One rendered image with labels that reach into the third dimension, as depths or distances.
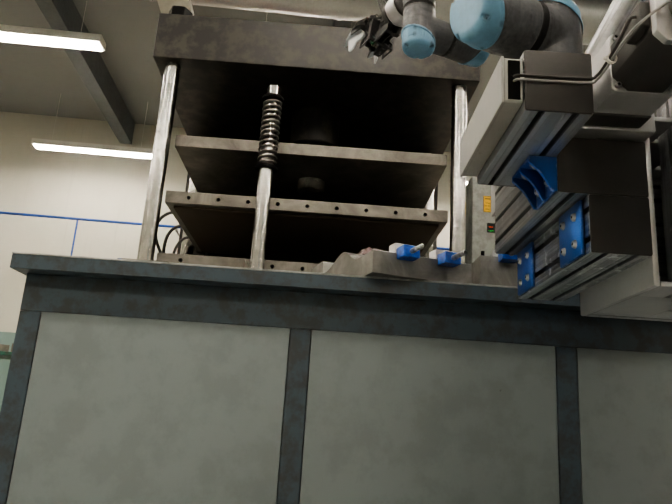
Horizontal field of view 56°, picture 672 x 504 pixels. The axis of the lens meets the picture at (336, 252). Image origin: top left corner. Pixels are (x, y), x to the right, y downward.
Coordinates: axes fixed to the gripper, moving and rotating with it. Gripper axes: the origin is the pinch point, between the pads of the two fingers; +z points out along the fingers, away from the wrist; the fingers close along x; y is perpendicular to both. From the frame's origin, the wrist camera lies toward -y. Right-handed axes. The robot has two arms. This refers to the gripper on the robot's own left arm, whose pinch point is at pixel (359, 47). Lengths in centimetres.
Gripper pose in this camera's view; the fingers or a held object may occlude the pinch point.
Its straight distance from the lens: 181.5
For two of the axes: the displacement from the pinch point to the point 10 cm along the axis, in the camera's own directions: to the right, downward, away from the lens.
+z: -4.5, 2.1, 8.7
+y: -1.8, 9.3, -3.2
